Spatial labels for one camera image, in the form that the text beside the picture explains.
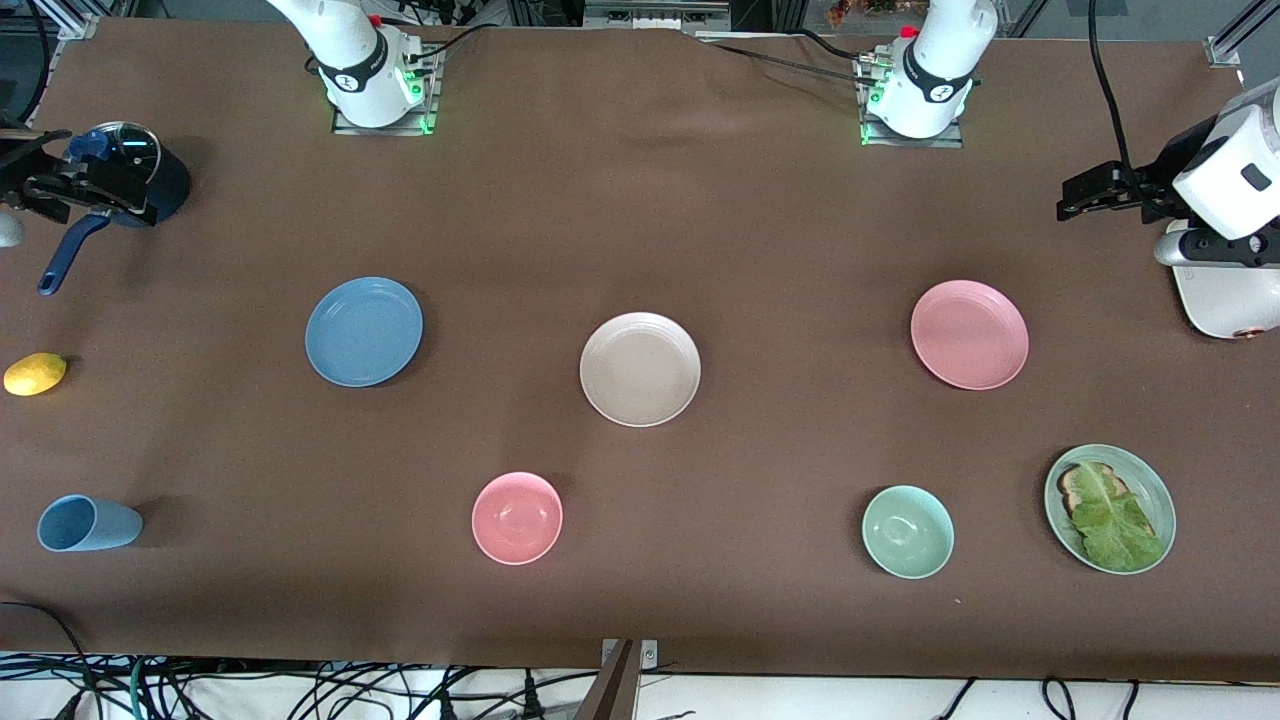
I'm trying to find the pink plate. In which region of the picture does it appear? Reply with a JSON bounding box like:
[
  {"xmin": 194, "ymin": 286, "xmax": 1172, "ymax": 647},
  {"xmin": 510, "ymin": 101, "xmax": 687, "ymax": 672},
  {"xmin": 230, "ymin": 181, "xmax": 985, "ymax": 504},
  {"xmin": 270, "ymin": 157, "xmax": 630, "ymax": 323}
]
[{"xmin": 910, "ymin": 280, "xmax": 1030, "ymax": 391}]

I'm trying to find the blue plate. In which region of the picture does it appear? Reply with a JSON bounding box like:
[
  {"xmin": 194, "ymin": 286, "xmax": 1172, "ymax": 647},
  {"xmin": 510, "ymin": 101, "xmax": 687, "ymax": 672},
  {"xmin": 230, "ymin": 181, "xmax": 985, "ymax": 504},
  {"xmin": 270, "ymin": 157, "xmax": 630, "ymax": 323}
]
[{"xmin": 305, "ymin": 277, "xmax": 424, "ymax": 388}]

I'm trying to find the dark blue saucepan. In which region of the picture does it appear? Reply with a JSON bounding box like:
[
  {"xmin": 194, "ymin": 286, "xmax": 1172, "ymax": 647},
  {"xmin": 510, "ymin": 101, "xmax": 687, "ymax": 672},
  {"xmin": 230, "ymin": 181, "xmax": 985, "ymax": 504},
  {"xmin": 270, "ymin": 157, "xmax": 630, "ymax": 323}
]
[{"xmin": 38, "ymin": 122, "xmax": 193, "ymax": 297}]

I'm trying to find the white appliance with copper knob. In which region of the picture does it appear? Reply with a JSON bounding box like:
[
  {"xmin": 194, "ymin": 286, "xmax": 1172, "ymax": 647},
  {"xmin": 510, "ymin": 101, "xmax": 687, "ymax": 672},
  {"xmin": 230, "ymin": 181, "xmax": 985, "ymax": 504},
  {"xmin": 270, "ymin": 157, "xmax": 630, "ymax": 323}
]
[{"xmin": 1170, "ymin": 255, "xmax": 1280, "ymax": 341}]

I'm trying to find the yellow lemon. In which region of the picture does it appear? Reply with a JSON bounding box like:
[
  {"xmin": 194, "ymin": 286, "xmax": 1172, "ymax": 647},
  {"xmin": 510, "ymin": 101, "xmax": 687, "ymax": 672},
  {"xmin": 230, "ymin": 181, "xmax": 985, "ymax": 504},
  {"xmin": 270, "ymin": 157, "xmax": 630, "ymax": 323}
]
[{"xmin": 3, "ymin": 352, "xmax": 69, "ymax": 397}]

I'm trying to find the toast slice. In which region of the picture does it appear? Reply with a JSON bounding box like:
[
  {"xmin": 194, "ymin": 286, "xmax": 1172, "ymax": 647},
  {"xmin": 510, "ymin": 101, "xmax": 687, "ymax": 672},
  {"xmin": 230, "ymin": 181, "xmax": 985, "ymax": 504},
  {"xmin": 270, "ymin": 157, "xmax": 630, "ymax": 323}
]
[{"xmin": 1057, "ymin": 462, "xmax": 1156, "ymax": 541}]

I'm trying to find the mint green plate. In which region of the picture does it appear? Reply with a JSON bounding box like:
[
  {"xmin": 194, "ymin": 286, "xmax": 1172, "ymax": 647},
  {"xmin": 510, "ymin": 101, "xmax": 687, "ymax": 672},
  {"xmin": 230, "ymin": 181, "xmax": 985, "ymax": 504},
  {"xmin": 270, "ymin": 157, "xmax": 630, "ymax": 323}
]
[{"xmin": 1044, "ymin": 444, "xmax": 1177, "ymax": 576}]

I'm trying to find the green lettuce leaf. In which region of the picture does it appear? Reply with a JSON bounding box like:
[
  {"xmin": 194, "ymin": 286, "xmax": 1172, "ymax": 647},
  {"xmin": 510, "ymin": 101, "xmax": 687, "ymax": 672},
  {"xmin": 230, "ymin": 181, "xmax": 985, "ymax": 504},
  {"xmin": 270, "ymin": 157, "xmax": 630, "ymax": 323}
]
[{"xmin": 1070, "ymin": 465, "xmax": 1166, "ymax": 573}]

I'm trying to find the blue cup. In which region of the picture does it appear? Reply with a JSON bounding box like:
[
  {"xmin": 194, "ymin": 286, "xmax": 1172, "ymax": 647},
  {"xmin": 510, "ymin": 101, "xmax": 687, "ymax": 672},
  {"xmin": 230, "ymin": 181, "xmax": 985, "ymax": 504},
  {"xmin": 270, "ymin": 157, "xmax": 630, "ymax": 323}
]
[{"xmin": 37, "ymin": 495, "xmax": 144, "ymax": 553}]

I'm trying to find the small mint green bowl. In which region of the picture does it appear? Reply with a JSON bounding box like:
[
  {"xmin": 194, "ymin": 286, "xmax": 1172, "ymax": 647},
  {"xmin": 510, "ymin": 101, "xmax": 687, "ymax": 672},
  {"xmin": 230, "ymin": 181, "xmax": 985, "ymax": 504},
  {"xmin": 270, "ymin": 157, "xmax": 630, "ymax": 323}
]
[{"xmin": 862, "ymin": 485, "xmax": 955, "ymax": 580}]

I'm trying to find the brown tablecloth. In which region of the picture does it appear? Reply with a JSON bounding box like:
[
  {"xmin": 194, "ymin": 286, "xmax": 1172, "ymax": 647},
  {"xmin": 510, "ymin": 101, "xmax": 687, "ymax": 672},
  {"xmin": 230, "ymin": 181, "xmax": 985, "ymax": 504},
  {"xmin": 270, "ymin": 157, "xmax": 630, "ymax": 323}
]
[{"xmin": 0, "ymin": 18, "xmax": 1280, "ymax": 683}]

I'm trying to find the beige plate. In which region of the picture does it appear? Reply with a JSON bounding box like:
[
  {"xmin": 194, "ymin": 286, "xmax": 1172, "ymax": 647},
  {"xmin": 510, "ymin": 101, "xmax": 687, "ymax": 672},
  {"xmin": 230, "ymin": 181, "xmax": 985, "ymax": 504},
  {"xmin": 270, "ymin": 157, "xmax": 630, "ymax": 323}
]
[{"xmin": 580, "ymin": 312, "xmax": 702, "ymax": 428}]

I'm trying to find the grey metal box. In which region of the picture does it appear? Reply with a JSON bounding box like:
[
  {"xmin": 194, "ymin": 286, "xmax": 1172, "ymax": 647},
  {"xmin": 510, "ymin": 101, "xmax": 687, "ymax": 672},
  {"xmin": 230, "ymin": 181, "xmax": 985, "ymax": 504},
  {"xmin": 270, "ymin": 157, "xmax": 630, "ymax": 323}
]
[{"xmin": 585, "ymin": 0, "xmax": 731, "ymax": 31}]

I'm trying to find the small pink bowl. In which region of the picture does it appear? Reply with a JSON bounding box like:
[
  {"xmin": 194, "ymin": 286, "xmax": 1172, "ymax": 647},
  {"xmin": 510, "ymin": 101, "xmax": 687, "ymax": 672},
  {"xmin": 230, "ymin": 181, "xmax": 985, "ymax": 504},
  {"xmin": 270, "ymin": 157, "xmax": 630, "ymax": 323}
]
[{"xmin": 471, "ymin": 472, "xmax": 564, "ymax": 566}]

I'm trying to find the dark brown strut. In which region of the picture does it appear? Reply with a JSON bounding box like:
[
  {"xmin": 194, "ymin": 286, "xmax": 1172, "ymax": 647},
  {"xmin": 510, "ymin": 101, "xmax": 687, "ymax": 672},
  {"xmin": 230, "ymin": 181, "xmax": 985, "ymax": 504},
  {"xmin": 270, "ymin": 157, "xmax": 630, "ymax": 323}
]
[{"xmin": 575, "ymin": 640, "xmax": 641, "ymax": 720}]

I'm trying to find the aluminium frame profile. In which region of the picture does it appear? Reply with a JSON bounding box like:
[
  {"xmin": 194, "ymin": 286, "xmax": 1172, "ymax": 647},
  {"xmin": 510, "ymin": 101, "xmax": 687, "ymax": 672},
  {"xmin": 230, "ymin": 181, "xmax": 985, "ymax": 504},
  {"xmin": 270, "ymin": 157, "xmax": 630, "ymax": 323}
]
[
  {"xmin": 1205, "ymin": 0, "xmax": 1280, "ymax": 69},
  {"xmin": 30, "ymin": 0, "xmax": 101, "ymax": 41}
]

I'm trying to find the black cable on tablecloth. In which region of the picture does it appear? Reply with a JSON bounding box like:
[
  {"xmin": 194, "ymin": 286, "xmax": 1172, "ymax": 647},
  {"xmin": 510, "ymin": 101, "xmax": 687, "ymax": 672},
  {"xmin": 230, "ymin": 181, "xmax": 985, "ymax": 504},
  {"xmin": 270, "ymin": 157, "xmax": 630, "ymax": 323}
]
[
  {"xmin": 415, "ymin": 22, "xmax": 491, "ymax": 61},
  {"xmin": 695, "ymin": 28, "xmax": 881, "ymax": 91}
]

